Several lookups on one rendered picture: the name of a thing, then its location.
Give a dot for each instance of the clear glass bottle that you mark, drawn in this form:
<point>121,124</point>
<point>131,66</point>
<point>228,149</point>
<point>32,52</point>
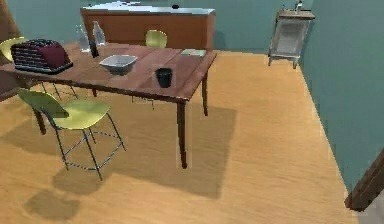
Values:
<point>82,40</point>
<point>98,34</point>

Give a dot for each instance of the small pale bottle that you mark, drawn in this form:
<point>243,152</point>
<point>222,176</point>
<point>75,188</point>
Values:
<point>298,5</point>

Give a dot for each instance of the black cup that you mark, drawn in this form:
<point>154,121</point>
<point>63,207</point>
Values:
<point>164,77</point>

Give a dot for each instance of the green book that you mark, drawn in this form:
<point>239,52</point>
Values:
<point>193,52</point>

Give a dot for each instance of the brown wooden dining table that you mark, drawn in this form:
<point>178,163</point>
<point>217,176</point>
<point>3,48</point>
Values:
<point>140,71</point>

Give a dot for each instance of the white bowl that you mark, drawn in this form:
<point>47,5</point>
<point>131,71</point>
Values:
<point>118,63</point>

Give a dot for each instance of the brown sideboard with pale top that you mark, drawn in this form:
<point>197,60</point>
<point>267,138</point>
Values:
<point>150,28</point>

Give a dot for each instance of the small black round object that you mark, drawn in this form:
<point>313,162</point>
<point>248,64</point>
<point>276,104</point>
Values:
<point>175,6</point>

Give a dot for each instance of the dark pepper shaker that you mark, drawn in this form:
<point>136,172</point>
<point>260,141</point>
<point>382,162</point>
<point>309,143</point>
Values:
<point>94,49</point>

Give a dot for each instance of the white side cabinet wooden top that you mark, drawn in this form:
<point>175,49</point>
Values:
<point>289,38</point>

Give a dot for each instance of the dark red ribbed toaster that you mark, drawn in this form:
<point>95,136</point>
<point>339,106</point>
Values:
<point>41,55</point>

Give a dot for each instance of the brown wooden door frame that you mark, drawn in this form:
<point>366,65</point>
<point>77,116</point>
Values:
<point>366,185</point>

